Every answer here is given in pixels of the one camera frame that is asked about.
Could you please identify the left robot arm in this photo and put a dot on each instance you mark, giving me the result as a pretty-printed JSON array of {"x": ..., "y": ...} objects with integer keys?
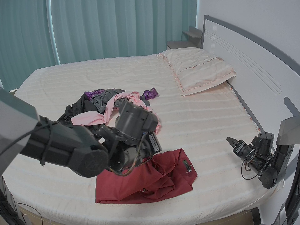
[{"x": 70, "y": 144}]

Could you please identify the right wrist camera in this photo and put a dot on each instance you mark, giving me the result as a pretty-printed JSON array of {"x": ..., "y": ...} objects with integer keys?
[{"x": 255, "y": 143}]

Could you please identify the pile of clothes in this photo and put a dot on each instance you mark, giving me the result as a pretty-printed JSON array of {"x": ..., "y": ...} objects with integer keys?
[{"x": 89, "y": 118}]

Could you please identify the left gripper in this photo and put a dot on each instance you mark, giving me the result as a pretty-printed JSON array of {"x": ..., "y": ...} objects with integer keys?
[{"x": 154, "y": 144}]

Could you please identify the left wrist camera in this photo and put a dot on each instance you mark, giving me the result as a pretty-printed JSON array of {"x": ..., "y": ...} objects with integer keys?
[{"x": 150, "y": 121}]

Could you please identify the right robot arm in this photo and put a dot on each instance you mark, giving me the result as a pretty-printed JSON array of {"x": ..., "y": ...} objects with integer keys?
[{"x": 281, "y": 153}]

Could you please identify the dark red shirt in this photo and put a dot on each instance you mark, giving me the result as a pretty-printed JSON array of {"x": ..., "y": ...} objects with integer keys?
[{"x": 117, "y": 189}]

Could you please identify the grey bedside table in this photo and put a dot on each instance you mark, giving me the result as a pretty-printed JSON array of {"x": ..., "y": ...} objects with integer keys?
[{"x": 180, "y": 44}]

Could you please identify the bed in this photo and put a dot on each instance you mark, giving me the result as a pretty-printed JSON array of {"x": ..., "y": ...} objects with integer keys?
[{"x": 199, "y": 125}]

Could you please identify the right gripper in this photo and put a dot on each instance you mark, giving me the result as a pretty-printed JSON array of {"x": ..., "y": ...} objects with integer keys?
[{"x": 242, "y": 150}]

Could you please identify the blue-green curtain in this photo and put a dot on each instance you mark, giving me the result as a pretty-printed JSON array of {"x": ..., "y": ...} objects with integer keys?
[
  {"x": 23, "y": 31},
  {"x": 117, "y": 20}
]

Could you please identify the cream pillow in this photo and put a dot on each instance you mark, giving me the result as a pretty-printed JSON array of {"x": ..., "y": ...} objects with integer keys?
[{"x": 199, "y": 69}]

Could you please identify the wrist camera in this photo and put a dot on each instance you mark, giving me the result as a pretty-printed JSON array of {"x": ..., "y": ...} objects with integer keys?
[
  {"x": 150, "y": 121},
  {"x": 255, "y": 143}
]

